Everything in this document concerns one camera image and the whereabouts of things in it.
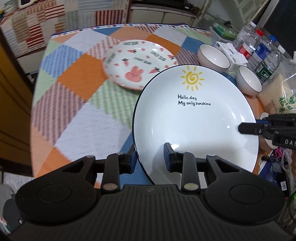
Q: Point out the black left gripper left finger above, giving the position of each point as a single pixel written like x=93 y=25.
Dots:
x=116 y=164

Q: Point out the colourful checked tablecloth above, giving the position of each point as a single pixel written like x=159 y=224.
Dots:
x=78 y=112

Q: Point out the white tissue pack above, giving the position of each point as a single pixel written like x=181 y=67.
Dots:
x=236 y=59

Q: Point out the blue cap water bottle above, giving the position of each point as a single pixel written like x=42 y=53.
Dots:
x=266 y=45

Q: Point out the basket with green items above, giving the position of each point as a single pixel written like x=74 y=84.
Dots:
x=223 y=33

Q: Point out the red cap water bottle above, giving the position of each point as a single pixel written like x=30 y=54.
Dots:
x=248 y=39

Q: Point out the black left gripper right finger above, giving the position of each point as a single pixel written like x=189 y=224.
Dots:
x=184 y=163

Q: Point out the brown wooden cabinet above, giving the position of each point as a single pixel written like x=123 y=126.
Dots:
x=16 y=105

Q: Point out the striped patchwork covered counter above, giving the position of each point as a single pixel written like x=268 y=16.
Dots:
x=30 y=28

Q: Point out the white kitchen appliance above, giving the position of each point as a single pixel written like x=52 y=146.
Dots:
x=25 y=3

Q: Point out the white pink bunny plate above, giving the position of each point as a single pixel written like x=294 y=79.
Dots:
x=132 y=64

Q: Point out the green label water bottle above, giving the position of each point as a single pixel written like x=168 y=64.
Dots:
x=269 y=65

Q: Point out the plastic bag of rice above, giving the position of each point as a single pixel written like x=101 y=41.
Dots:
x=278 y=93

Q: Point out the white sun plate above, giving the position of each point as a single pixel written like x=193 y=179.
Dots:
x=194 y=109

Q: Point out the white ribbed bowl middle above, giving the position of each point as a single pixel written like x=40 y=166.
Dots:
x=247 y=82

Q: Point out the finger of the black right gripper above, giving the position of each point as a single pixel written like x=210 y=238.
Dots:
x=252 y=128

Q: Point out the white ribbed bowl far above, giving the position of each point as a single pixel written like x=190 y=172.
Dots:
x=211 y=57

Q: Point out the white low cabinet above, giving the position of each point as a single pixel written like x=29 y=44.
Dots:
x=149 y=14

